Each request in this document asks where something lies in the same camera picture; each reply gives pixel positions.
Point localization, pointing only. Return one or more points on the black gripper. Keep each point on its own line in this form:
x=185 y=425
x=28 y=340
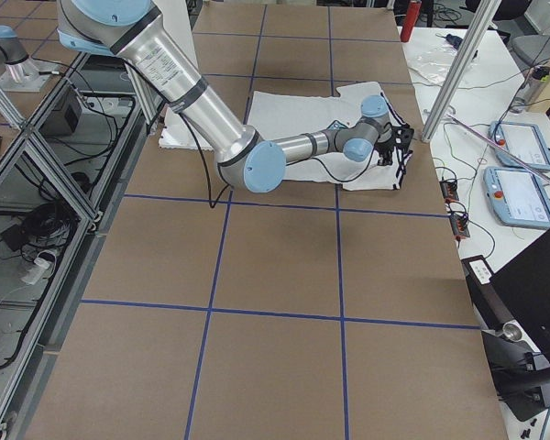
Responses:
x=386 y=148

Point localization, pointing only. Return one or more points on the grey cartoon print t-shirt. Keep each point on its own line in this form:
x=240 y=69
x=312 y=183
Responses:
x=277 y=116

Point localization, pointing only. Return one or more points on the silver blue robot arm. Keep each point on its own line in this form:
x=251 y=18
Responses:
x=133 y=31

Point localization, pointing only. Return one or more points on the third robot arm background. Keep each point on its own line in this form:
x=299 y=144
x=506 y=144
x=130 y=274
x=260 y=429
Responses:
x=22 y=72

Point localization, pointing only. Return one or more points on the orange grey usb hub far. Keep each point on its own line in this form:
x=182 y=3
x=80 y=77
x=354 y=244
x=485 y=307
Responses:
x=449 y=190

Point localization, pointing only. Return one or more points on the orange grey usb hub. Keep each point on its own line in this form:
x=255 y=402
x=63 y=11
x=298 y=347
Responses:
x=459 y=225
x=449 y=190

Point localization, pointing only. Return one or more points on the orange grey usb hub near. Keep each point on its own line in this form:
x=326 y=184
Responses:
x=459 y=225

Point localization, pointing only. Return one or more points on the clear plastic bag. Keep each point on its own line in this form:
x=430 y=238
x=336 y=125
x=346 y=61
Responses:
x=434 y=64

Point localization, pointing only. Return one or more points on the blue teach pendant far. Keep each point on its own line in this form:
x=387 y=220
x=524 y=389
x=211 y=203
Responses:
x=521 y=140

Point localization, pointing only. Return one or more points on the blue teach pendant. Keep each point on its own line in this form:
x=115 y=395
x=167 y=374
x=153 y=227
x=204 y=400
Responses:
x=517 y=197
x=521 y=140

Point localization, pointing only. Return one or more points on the blue teach pendant near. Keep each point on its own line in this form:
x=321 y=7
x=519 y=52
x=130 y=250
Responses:
x=517 y=197

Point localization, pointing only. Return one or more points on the red bottle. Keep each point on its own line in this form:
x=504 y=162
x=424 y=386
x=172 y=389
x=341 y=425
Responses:
x=412 y=13

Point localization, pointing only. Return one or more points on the black laptop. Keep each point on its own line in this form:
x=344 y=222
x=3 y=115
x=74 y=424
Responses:
x=519 y=291

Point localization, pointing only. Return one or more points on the aluminium frame post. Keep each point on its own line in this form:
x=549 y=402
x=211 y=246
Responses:
x=476 y=30

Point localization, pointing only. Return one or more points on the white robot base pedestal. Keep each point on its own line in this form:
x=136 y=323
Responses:
x=176 y=135

